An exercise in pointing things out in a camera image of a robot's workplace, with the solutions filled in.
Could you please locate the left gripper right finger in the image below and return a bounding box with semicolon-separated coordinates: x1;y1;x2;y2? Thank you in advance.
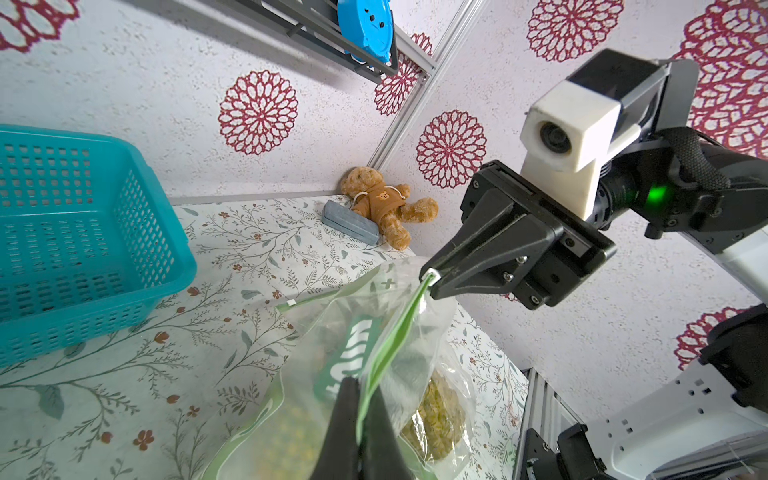
358;388;414;480

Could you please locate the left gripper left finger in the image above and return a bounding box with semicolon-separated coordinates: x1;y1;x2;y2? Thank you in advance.
310;377;361;480

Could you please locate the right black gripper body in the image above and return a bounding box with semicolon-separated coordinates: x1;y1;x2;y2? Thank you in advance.
460;161;617;310

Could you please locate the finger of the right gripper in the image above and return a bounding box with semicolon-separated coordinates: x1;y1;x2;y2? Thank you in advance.
422;188;564;274
428;263;533;300

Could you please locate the zip-top bag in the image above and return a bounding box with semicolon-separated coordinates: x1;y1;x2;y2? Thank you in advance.
202;257;475;479

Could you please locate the yellow pineapple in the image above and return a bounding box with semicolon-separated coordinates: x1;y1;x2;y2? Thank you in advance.
252;370;474;479

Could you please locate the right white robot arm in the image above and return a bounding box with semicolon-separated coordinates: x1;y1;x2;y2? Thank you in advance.
424;49;767;479

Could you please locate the brown teddy bear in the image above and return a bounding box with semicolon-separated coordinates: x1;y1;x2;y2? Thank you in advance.
340;167;439;251

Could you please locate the grey sponge block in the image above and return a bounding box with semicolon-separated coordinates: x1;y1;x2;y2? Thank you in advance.
321;200;380;245

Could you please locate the blue alarm clock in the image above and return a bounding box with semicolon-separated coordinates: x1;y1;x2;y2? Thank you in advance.
337;0;394;64

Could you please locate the teal plastic basket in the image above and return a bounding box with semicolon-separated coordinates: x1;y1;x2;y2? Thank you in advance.
1;125;197;366

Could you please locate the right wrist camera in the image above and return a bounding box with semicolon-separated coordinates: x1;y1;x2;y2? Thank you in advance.
520;80;641;220

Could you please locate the metal base rail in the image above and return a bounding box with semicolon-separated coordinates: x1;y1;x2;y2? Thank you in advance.
513;368;767;479

